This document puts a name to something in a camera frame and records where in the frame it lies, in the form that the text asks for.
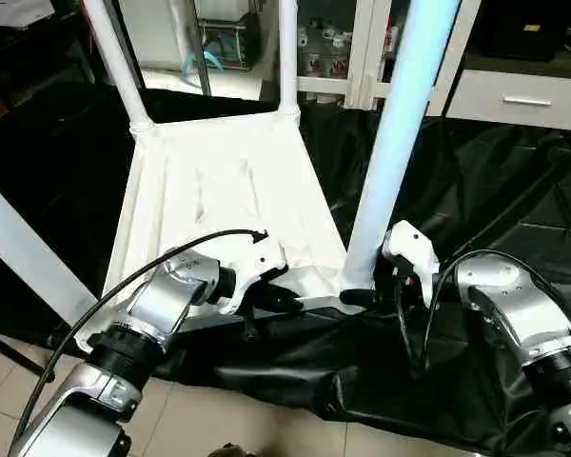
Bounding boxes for white plastic table top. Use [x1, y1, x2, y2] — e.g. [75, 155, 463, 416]
[73, 111, 368, 353]

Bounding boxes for white plastic table leg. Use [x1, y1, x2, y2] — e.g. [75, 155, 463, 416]
[340, 0, 482, 292]
[276, 0, 301, 124]
[0, 173, 99, 329]
[83, 0, 156, 138]

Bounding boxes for black mat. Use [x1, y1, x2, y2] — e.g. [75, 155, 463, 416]
[0, 85, 571, 453]

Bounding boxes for white drawer unit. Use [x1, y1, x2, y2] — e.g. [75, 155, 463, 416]
[444, 69, 571, 133]

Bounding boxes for white glass-door cabinet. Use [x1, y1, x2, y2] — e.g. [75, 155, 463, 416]
[266, 0, 482, 116]

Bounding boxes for light blue plastic stand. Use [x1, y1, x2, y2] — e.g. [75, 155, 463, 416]
[180, 47, 226, 76]

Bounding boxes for black metal workbench leg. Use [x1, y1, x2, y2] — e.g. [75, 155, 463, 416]
[0, 327, 57, 383]

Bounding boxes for black box with orange label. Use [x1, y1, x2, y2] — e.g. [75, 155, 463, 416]
[475, 0, 570, 62]

